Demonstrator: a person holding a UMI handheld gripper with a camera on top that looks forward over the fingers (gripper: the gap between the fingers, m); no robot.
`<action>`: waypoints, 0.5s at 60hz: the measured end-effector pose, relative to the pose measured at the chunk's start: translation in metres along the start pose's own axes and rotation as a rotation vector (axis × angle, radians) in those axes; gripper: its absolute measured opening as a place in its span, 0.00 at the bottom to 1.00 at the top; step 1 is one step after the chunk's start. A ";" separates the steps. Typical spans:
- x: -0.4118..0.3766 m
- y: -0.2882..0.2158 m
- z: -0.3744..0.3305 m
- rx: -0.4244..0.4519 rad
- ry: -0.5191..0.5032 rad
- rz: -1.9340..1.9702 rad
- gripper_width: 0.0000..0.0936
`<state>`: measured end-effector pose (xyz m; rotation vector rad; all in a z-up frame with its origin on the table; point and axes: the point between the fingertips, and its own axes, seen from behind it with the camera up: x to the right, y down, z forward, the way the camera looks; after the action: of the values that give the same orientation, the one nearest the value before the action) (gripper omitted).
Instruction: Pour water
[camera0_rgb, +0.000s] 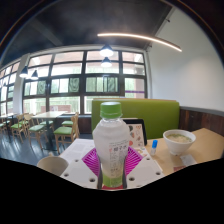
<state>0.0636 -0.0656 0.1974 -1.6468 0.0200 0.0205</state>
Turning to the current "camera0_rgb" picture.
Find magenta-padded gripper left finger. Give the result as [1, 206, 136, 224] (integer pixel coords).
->
[59, 147, 102, 190]

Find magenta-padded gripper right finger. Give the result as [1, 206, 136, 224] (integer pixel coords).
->
[123, 146, 165, 190]

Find clear drink bottle green cap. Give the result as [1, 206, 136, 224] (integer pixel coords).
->
[92, 101, 131, 188]

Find white printed paper sheet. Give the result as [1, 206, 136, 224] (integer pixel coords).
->
[59, 138, 98, 164]

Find small blue-capped white bottle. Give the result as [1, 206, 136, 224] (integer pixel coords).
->
[149, 139, 159, 157]

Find beige paper cup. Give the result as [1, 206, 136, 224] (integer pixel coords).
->
[36, 155, 70, 177]

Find small red card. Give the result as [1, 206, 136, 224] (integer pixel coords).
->
[173, 164, 186, 173]

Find black-framed picture menu stand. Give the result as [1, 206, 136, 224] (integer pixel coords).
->
[122, 117, 148, 149]

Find white ceramic bowl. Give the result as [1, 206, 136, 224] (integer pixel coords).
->
[162, 129, 197, 157]

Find wooden chairs with green seats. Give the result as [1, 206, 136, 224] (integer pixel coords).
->
[0, 112, 81, 154]

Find small white packet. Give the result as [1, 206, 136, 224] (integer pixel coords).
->
[179, 153, 198, 167]

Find green upholstered bench backrest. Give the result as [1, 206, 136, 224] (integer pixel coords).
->
[91, 97, 181, 140]

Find light wooden dining table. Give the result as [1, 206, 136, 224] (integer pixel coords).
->
[31, 110, 68, 151]

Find black pendant ceiling lamps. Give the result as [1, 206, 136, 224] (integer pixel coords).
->
[18, 43, 115, 81]

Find long curved ceiling light strip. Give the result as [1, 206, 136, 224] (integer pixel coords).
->
[96, 32, 183, 53]

